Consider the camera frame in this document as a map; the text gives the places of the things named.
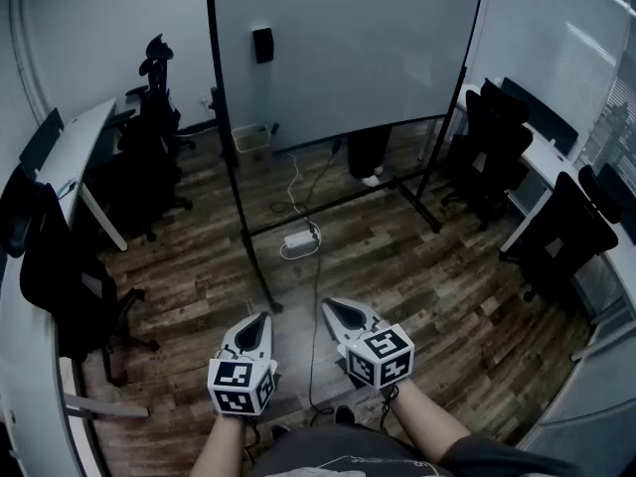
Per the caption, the white power cable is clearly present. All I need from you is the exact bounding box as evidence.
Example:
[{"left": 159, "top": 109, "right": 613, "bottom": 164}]
[{"left": 277, "top": 150, "right": 323, "bottom": 261}]

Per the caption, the black whiteboard eraser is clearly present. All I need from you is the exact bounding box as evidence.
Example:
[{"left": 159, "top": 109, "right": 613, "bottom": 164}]
[{"left": 251, "top": 27, "right": 275, "bottom": 65}]

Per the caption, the white whiteboard on black stand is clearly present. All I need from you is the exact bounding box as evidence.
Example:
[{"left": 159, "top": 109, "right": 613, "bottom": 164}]
[{"left": 205, "top": 0, "right": 487, "bottom": 316}]

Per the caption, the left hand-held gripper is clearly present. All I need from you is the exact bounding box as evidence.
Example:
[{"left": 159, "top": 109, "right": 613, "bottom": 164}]
[{"left": 207, "top": 311, "right": 278, "bottom": 416}]

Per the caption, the black office chair with headrest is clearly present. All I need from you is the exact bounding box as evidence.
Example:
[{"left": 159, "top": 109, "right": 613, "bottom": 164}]
[{"left": 104, "top": 32, "right": 196, "bottom": 243}]

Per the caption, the white desk with slanted leg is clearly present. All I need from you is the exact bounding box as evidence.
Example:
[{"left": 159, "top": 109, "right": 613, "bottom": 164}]
[{"left": 33, "top": 97, "right": 131, "bottom": 253}]

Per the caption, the person's right forearm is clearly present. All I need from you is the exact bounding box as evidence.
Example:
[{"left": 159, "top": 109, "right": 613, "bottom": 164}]
[{"left": 389, "top": 379, "right": 474, "bottom": 460}]

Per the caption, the white power strip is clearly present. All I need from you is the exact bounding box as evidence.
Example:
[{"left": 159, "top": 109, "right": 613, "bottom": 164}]
[{"left": 283, "top": 232, "right": 320, "bottom": 250}]

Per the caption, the black power cable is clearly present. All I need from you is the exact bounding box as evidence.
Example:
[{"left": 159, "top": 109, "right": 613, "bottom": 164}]
[{"left": 306, "top": 137, "right": 345, "bottom": 419}]

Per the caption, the black office chairs right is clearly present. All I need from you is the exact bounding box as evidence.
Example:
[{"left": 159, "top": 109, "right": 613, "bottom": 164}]
[{"left": 449, "top": 82, "right": 636, "bottom": 327}]

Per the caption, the white plastic tray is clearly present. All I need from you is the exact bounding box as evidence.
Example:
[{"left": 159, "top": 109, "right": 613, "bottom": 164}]
[{"left": 232, "top": 124, "right": 272, "bottom": 154}]

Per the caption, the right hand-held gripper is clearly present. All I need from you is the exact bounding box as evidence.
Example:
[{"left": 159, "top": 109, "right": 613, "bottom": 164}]
[{"left": 321, "top": 297, "right": 416, "bottom": 392}]

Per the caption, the person's left forearm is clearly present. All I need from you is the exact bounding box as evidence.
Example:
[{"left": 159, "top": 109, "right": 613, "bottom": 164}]
[{"left": 187, "top": 411, "right": 248, "bottom": 477}]

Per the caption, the person's dark grey shirt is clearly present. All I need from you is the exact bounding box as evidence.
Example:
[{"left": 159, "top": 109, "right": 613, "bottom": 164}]
[{"left": 251, "top": 423, "right": 590, "bottom": 477}]

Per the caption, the white curved desk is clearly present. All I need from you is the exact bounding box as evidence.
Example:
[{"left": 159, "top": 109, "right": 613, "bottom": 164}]
[{"left": 0, "top": 245, "right": 151, "bottom": 477}]

